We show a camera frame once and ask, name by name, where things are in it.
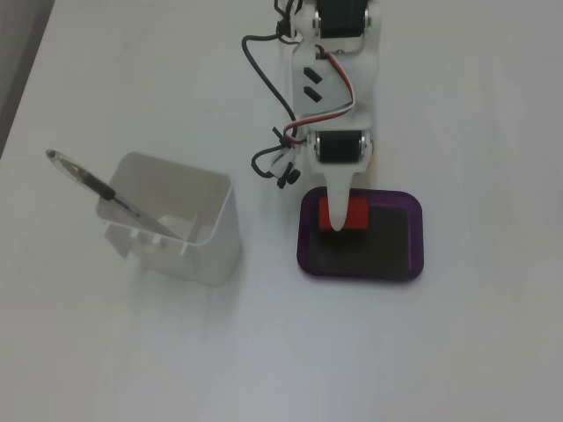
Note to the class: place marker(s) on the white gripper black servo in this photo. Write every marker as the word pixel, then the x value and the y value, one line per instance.
pixel 338 149

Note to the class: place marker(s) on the red cube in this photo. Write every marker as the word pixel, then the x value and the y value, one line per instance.
pixel 358 215

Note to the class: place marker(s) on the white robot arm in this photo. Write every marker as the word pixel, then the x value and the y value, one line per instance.
pixel 365 88

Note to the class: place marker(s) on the purple plastic tray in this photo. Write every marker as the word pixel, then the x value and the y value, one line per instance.
pixel 387 246

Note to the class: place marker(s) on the white plastic pen holder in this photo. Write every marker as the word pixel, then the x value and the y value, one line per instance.
pixel 215 255

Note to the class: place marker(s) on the black ballpoint pen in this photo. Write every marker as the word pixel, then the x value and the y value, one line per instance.
pixel 99 186

